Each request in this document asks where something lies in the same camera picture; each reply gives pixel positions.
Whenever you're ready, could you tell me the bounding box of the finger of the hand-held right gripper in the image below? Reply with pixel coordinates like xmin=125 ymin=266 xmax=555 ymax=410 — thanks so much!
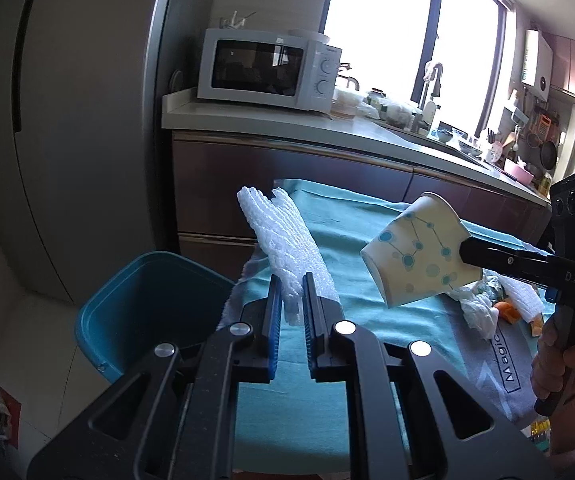
xmin=457 ymin=236 xmax=561 ymax=288

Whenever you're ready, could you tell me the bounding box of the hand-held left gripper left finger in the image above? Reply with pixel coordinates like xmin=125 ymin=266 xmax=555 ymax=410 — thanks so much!
xmin=26 ymin=274 xmax=285 ymax=480

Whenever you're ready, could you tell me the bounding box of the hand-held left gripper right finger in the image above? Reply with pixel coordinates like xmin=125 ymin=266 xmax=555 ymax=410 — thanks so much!
xmin=302 ymin=272 xmax=553 ymax=480

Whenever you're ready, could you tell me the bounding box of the blue dotted paper cup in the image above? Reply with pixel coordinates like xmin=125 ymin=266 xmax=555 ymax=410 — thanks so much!
xmin=360 ymin=191 xmax=483 ymax=309

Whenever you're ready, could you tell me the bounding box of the white foam fruit net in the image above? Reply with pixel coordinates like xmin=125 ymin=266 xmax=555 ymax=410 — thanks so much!
xmin=498 ymin=274 xmax=544 ymax=324
xmin=236 ymin=186 xmax=341 ymax=326

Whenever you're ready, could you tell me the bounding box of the blue plastic bin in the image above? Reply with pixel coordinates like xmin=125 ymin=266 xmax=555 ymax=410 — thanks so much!
xmin=75 ymin=251 xmax=236 ymax=385

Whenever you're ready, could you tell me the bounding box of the person's right hand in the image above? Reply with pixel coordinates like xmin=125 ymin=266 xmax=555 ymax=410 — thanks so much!
xmin=530 ymin=317 xmax=575 ymax=402

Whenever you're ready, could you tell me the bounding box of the teal and grey cloth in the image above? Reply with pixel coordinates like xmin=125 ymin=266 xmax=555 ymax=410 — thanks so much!
xmin=220 ymin=177 xmax=554 ymax=473

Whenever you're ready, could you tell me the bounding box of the crumpled white tissue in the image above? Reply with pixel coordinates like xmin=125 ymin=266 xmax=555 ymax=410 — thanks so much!
xmin=446 ymin=280 xmax=501 ymax=344

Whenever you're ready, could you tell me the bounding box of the pink container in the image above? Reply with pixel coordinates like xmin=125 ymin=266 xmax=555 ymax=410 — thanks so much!
xmin=502 ymin=159 xmax=534 ymax=184

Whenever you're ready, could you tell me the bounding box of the black frying pan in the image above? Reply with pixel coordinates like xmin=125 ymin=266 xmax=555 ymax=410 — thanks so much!
xmin=539 ymin=140 xmax=559 ymax=172

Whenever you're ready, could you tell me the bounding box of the group of ceramic bowls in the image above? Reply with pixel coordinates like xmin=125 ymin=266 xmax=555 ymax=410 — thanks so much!
xmin=430 ymin=127 xmax=484 ymax=155

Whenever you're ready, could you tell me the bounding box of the brown kitchen cabinet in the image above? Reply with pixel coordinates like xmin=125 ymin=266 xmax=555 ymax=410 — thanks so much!
xmin=172 ymin=130 xmax=554 ymax=282

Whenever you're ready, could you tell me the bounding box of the white water heater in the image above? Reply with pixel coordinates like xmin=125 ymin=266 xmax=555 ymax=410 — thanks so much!
xmin=519 ymin=29 xmax=554 ymax=102

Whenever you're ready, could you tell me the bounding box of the group of jars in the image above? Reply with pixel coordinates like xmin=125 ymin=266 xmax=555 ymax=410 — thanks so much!
xmin=365 ymin=88 xmax=419 ymax=127

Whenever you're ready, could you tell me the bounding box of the metal kitchen faucet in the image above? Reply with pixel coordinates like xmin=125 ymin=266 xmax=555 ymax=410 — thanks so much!
xmin=419 ymin=62 xmax=446 ymax=113

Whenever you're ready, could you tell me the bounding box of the white kitchen countertop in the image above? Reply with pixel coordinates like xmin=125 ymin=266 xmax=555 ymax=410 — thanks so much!
xmin=162 ymin=87 xmax=551 ymax=207

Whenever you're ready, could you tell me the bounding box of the glass kettle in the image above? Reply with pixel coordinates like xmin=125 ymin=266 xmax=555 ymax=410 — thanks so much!
xmin=334 ymin=62 xmax=364 ymax=119

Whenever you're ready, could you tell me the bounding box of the kitchen window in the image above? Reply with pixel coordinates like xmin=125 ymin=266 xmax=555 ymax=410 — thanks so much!
xmin=320 ymin=0 xmax=516 ymax=137

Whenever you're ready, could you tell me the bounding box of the white microwave oven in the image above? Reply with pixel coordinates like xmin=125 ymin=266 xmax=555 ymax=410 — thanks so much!
xmin=198 ymin=28 xmax=343 ymax=113

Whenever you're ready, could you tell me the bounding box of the grey refrigerator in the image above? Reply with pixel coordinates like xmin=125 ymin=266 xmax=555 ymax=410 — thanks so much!
xmin=0 ymin=0 xmax=199 ymax=307

